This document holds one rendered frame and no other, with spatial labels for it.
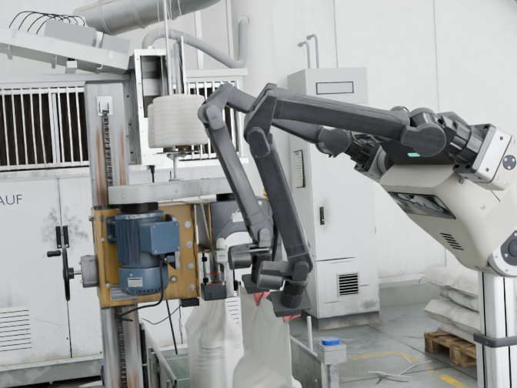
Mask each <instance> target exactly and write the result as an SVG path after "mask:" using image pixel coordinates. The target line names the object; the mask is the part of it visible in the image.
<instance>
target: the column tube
mask: <svg viewBox="0 0 517 388"><path fill-rule="evenodd" d="M96 96H112V111H113V115H109V116H108V121H109V131H110V146H111V156H112V175H113V183H112V184H113V186H123V185H129V174H128V153H127V141H126V130H125V108H124V96H123V85H122V83H121V82H120V83H96V84H85V87H84V97H85V117H86V128H87V140H88V153H89V163H90V170H89V171H90V174H91V176H90V182H91V193H92V210H93V211H99V210H109V202H108V183H107V172H106V165H107V164H106V162H105V140H104V129H103V118H102V117H103V115H97V104H96ZM137 307H138V304H130V305H122V313H125V312H127V311H129V310H131V309H134V308H137ZM99 310H100V321H101V332H102V353H103V364H104V375H105V388H122V379H121V369H120V356H119V345H118V326H117V325H118V324H117V319H116V318H115V317H116V316H117V313H116V306H109V307H103V308H101V304H100V302H99ZM122 318H124V319H132V320H133V322H130V321H123V329H124V336H123V337H124V341H125V361H126V375H127V386H128V388H144V386H143V375H142V353H141V342H140V330H139V319H138V310H136V311H134V312H131V313H129V314H126V315H124V316H122Z"/></svg>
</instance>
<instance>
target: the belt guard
mask: <svg viewBox="0 0 517 388"><path fill-rule="evenodd" d="M231 192H232V190H231V188H230V185H229V184H228V181H227V179H226V177H217V178H210V179H190V180H188V181H178V182H152V183H142V184H133V185H123V186H110V187H109V188H108V197H109V204H130V203H143V202H158V201H165V200H171V199H184V198H190V197H196V196H208V195H214V194H221V193H231Z"/></svg>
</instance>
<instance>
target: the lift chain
mask: <svg viewBox="0 0 517 388"><path fill-rule="evenodd" d="M102 114H103V117H102V118H103V129H104V140H105V162H106V164H107V165H106V172H107V183H108V188H109V187H110V186H113V184H112V183H113V175H112V156H111V146H110V131H109V121H107V122H105V121H104V120H106V119H107V120H108V111H107V112H104V111H103V113H102ZM104 115H107V116H104ZM105 125H108V126H105ZM106 129H107V130H108V131H105V130H106ZM107 134H108V136H105V135H107ZM106 139H108V141H106ZM106 144H109V145H106ZM106 149H110V150H108V151H106ZM107 154H109V156H107ZM107 159H110V160H107ZM108 163H110V165H109V166H108ZM108 169H111V170H108ZM109 173H111V175H109ZM108 178H112V179H108ZM109 183H111V185H109ZM111 207H113V209H115V204H109V209H111ZM118 308H120V309H118ZM116 313H117V316H118V315H120V314H118V313H121V314H122V306H116ZM118 322H122V323H118ZM117 324H118V325H117V326H118V345H119V356H120V369H121V379H125V380H122V388H128V386H127V375H126V361H125V341H124V337H123V336H124V329H123V320H118V319H117ZM120 326H121V327H122V328H120V329H119V327H120ZM121 331H122V333H119V332H121ZM120 336H122V338H120ZM120 341H123V343H120ZM121 346H123V347H121ZM121 350H124V352H120V351H121ZM121 355H124V356H122V357H121ZM122 360H124V361H123V362H122ZM124 364H125V365H124ZM122 365H124V366H122ZM122 370H125V371H122ZM122 374H125V376H123V375H122ZM123 383H125V385H123Z"/></svg>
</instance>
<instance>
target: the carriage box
mask: <svg viewBox="0 0 517 388"><path fill-rule="evenodd" d="M158 210H161V211H164V215H163V216H161V217H162V218H163V221H165V214H170V215H173V216H176V219H177V221H178V224H179V235H180V247H181V248H180V250H179V254H180V255H179V265H180V268H179V269H174V268H173V267H171V266H170V265H169V264H168V286H167V288H166V290H164V297H163V300H162V301H166V300H173V299H186V298H193V297H201V293H200V280H199V268H198V253H197V252H198V245H197V233H196V221H195V206H194V203H191V202H186V201H172V202H159V203H158ZM118 213H121V212H120V211H119V209H110V210H99V211H93V210H92V207H91V215H90V216H88V220H89V222H90V221H91V222H92V236H93V247H94V256H96V260H97V267H98V286H96V289H97V297H98V299H99V302H100V304H101V308H103V307H109V306H122V305H130V304H137V303H150V302H158V301H159V300H160V299H161V293H156V294H152V295H146V296H137V298H131V299H119V300H112V301H111V293H110V286H120V283H119V274H118V268H119V267H120V266H122V264H121V263H119V262H118V255H117V244H116V243H108V241H107V231H106V220H105V219H106V217H108V216H115V214H118ZM93 223H94V224H95V232H96V243H97V248H96V246H95V236H94V225H93ZM164 263H167V262H164Z"/></svg>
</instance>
